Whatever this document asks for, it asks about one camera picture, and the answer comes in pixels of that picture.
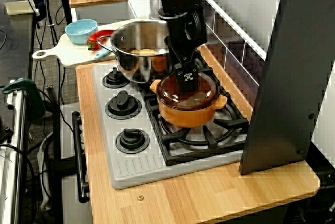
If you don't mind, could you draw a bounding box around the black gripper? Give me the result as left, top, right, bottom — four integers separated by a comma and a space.
164, 9, 209, 95

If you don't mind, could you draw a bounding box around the smoked glass lid yellow knob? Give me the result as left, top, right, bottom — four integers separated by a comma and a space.
156, 73, 220, 109

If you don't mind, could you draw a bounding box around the stainless steel pot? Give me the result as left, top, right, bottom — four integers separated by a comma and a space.
96, 21, 173, 83

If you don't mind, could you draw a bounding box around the orange toy pot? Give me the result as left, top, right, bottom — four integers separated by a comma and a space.
150, 79, 228, 128

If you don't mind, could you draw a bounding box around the yellowish toy potato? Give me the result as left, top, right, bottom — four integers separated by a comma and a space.
129, 48, 159, 56

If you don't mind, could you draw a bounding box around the dark tile backsplash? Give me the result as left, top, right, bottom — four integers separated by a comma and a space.
201, 0, 267, 88

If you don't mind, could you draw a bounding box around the black stove knob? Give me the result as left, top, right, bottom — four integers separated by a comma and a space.
115, 128, 151, 154
105, 90, 143, 120
102, 67, 131, 88

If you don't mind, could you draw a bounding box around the dark grey hood support panel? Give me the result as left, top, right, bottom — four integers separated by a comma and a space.
238, 0, 335, 175

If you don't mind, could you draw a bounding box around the red toy pepper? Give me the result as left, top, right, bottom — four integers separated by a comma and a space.
87, 29, 116, 51

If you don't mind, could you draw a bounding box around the grey toy stove panel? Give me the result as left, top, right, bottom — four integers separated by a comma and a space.
91, 48, 249, 191

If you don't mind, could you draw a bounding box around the light blue bowl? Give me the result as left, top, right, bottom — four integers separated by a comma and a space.
64, 19, 98, 46

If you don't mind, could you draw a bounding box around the pale wooden cutting board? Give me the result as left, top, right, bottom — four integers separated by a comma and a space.
31, 19, 118, 68

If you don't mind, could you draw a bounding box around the bamboo wooden countertop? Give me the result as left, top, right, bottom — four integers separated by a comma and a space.
75, 46, 321, 224

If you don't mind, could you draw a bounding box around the white toy oven cabinet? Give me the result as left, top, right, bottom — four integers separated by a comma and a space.
60, 103, 92, 224

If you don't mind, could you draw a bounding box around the black desk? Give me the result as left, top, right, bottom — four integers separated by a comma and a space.
0, 12, 35, 88

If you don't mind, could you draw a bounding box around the beige paper pad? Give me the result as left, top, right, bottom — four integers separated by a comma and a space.
4, 0, 36, 15

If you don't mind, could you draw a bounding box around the silver metal bar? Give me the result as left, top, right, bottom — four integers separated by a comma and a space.
0, 87, 27, 224

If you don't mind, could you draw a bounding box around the toy knife blue handle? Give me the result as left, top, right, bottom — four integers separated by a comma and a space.
94, 47, 110, 60

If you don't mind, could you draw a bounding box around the black oven door handle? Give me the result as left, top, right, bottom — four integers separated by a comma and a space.
72, 111, 91, 204

